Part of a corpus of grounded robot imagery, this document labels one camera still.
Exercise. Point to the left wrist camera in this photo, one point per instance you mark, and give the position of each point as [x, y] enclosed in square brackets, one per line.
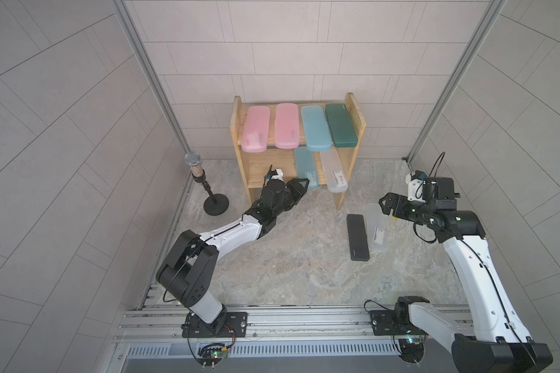
[273, 174]

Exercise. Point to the right pink pencil case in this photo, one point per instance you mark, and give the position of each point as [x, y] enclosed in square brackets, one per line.
[287, 126]

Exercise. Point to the right circuit board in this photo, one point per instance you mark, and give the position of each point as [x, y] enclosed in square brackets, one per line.
[410, 350]

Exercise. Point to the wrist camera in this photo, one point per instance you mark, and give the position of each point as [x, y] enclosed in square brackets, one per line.
[273, 174]
[415, 183]

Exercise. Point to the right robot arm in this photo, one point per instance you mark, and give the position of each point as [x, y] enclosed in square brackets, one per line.
[497, 340]

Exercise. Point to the pink pencil case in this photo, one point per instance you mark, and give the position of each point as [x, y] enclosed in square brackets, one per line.
[287, 126]
[256, 129]

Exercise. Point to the wooden two-tier shelf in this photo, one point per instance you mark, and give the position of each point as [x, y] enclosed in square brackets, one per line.
[254, 166]

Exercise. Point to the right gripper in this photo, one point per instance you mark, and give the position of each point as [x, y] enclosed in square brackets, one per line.
[398, 209]

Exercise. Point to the microphone on black stand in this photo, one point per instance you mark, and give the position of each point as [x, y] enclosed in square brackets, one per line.
[214, 204]

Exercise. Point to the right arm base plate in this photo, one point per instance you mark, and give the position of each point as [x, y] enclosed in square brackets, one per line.
[385, 323]

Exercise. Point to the circuit board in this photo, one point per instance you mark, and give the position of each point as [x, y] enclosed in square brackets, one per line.
[210, 355]
[410, 350]

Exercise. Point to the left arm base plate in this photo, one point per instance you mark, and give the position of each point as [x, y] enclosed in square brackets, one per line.
[226, 325]

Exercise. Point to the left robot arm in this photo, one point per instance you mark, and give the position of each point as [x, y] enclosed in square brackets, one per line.
[186, 272]

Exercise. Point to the small teal pencil case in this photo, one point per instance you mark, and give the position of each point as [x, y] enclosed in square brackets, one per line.
[306, 167]

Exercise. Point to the black pencil case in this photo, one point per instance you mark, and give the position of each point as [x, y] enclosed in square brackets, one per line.
[357, 238]

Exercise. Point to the left pink pencil case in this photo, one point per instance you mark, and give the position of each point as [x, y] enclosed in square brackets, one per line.
[256, 129]

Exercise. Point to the aluminium rail frame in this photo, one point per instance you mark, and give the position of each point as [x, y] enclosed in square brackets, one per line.
[271, 331]

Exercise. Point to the left circuit board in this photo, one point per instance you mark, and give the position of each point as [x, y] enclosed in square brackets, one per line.
[210, 355]

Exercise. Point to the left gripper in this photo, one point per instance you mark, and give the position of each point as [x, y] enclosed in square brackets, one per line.
[301, 189]

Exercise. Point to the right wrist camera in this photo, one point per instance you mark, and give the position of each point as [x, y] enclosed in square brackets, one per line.
[415, 183]

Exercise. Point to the large light blue pencil case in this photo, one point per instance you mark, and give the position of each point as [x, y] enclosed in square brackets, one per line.
[316, 129]

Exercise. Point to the dark green pencil case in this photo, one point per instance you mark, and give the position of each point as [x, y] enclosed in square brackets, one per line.
[341, 126]

